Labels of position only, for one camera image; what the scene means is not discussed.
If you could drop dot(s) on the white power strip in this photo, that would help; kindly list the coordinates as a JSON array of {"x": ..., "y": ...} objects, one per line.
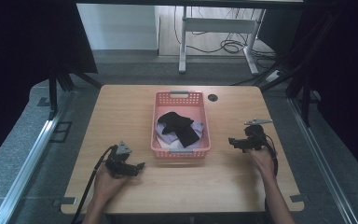
[{"x": 274, "y": 75}]

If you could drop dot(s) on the person's right hand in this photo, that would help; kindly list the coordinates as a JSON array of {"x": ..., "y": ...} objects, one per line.
[{"x": 262, "y": 160}]

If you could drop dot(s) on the pink plastic basket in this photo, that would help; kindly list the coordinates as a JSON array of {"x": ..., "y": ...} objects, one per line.
[{"x": 180, "y": 101}]

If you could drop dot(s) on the light purple cloth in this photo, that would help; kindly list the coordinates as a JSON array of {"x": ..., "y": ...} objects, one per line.
[{"x": 165, "y": 132}]

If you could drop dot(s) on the person's left hand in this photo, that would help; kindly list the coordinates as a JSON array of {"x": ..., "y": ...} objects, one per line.
[{"x": 107, "y": 185}]

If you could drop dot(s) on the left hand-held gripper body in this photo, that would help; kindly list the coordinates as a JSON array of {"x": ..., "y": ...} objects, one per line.
[{"x": 117, "y": 158}]

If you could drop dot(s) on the black sock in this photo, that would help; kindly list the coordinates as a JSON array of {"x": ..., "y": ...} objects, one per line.
[{"x": 180, "y": 126}]

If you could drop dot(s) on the black tripod stand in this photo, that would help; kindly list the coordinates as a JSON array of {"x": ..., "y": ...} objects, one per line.
[
  {"x": 60, "y": 81},
  {"x": 298, "y": 74}
]

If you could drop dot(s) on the white cloth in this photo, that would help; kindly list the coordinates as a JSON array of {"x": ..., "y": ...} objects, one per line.
[{"x": 175, "y": 145}]

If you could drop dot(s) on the black curtain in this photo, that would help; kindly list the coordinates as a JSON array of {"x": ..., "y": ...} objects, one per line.
[
  {"x": 341, "y": 62},
  {"x": 28, "y": 46}
]

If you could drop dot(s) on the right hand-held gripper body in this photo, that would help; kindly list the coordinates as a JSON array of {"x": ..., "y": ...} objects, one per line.
[{"x": 255, "y": 134}]

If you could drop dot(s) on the white desk frame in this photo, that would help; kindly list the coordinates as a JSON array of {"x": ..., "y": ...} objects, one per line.
[{"x": 217, "y": 25}]

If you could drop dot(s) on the metal floor rail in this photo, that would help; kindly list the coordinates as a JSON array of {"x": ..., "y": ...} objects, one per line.
[
  {"x": 320, "y": 155},
  {"x": 28, "y": 165}
]

